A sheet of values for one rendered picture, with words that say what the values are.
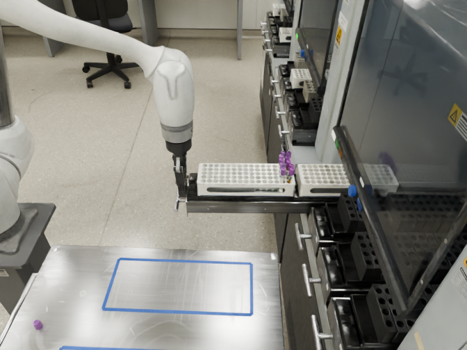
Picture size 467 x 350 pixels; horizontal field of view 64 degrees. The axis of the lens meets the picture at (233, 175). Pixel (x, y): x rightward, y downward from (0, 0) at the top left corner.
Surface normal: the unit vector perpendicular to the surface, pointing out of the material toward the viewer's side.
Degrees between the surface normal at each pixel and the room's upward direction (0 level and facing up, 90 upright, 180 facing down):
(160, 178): 0
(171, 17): 90
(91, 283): 0
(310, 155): 0
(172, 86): 77
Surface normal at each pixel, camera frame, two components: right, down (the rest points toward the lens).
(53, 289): 0.01, -0.76
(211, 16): 0.00, 0.65
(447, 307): -1.00, -0.01
